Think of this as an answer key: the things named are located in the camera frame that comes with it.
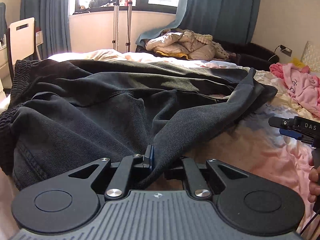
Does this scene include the beige puffer jacket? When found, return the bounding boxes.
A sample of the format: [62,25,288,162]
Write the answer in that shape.
[145,30,217,61]

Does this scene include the right teal curtain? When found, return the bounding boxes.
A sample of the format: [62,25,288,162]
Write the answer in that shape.
[136,0,260,47]

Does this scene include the left teal curtain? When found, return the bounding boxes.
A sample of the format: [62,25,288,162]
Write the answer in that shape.
[20,0,71,59]

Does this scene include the black pants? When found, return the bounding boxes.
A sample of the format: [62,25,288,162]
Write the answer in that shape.
[1,60,277,189]

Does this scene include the white chair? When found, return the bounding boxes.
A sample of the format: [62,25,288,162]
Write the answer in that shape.
[5,17,43,81]

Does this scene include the black sofa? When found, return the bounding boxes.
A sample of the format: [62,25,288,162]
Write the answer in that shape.
[136,41,279,71]

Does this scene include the silver tripod stand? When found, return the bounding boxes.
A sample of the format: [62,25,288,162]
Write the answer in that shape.
[107,0,144,53]

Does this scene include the white dresser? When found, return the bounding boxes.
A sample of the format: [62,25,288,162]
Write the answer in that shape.
[0,44,12,101]

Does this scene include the teal curtain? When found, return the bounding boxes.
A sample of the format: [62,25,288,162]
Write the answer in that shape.
[136,0,260,47]
[20,0,71,59]

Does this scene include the wavy mirror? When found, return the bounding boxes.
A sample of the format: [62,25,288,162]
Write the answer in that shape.
[0,2,7,43]

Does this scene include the cream knitted blanket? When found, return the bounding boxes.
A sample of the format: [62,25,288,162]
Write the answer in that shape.
[195,33,229,60]

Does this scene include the wall socket with charger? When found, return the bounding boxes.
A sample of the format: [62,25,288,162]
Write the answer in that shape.
[268,44,292,61]

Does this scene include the pastel bed sheet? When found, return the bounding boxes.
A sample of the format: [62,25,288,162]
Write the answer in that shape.
[1,49,319,239]

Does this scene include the person right hand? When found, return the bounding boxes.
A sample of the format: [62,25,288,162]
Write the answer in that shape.
[308,158,320,203]

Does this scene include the pink clothes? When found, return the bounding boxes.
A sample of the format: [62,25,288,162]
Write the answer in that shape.
[269,63,319,118]

